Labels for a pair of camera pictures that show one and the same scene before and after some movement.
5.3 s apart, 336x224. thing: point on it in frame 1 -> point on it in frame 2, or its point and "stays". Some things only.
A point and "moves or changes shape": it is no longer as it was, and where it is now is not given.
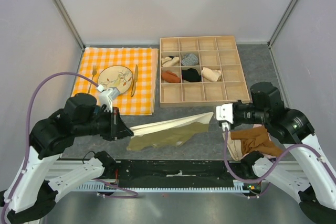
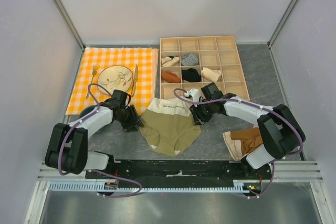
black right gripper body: x=250 y=114 -> x=204 y=107
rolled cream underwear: x=211 y=75 stays
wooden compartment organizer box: x=200 y=71 stays
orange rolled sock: x=170 y=76 stays
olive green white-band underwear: x=174 y=131 moves or changes shape
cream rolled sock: x=169 y=61 stays
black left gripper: x=118 y=128 -> x=135 y=119
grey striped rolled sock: x=189 y=59 stays
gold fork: x=94 y=70 stays
